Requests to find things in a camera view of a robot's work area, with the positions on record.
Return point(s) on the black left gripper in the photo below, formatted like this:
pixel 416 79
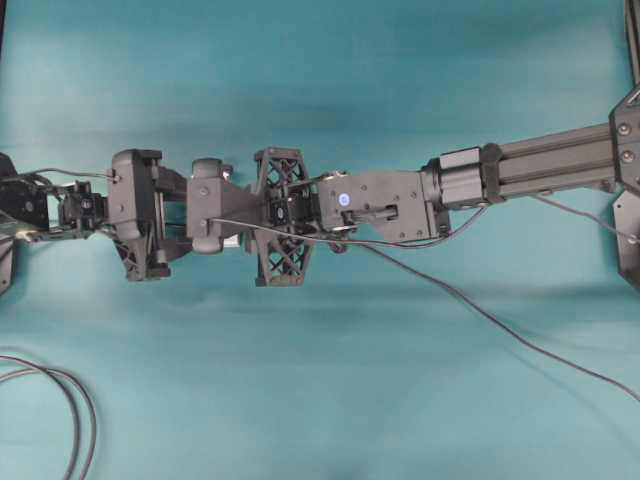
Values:
pixel 133 217

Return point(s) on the black aluminium frame rail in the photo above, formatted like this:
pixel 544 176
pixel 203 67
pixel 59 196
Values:
pixel 631 27

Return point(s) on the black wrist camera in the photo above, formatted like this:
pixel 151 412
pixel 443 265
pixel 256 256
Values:
pixel 205 190

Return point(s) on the teal table mat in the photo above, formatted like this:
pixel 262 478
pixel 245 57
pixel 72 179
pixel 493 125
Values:
pixel 365 371

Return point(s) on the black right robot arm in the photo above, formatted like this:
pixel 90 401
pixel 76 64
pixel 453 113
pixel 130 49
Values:
pixel 410 209

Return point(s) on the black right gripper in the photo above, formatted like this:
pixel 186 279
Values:
pixel 273 216

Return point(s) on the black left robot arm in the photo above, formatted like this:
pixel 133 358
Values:
pixel 34 209

